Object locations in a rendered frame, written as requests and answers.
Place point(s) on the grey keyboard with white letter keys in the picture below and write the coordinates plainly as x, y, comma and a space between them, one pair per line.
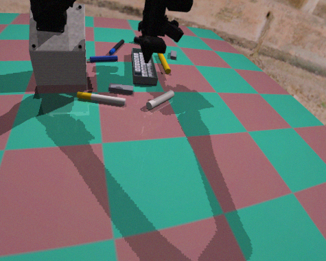
142, 72

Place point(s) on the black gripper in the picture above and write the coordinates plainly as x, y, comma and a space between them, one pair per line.
150, 27

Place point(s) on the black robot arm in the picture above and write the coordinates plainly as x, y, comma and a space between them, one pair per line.
51, 15

